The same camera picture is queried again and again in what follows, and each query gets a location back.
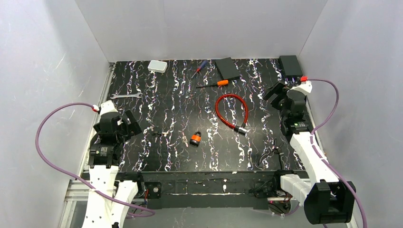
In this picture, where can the black flat plate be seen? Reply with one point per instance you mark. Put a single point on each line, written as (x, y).
(227, 69)

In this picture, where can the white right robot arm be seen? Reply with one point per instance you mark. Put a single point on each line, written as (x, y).
(324, 197)

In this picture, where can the blue red screwdriver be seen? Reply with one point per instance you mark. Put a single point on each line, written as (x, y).
(201, 66)

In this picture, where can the white plastic box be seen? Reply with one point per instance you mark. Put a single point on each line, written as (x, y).
(157, 66)

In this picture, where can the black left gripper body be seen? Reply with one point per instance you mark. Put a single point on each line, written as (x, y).
(125, 123)

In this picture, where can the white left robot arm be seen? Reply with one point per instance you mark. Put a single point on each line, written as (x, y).
(102, 211)

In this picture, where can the orange handled screwdriver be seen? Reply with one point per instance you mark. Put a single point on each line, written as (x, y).
(219, 83)

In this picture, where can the silver key pair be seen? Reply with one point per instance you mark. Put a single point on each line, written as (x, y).
(184, 139)

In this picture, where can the black electronics box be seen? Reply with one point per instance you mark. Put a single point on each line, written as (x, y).
(290, 66)

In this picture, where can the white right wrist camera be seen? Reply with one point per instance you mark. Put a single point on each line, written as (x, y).
(304, 86)

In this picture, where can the silver open-end wrench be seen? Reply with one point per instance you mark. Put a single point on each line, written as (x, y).
(137, 95)

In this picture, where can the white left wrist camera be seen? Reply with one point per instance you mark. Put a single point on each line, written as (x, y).
(104, 108)

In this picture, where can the orange black padlock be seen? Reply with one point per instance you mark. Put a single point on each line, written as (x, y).
(195, 139)

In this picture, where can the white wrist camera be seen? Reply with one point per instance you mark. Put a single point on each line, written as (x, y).
(304, 86)
(104, 108)

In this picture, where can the black pliers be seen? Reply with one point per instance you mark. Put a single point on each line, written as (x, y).
(275, 150)

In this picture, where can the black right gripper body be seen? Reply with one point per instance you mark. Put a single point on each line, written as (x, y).
(280, 95)

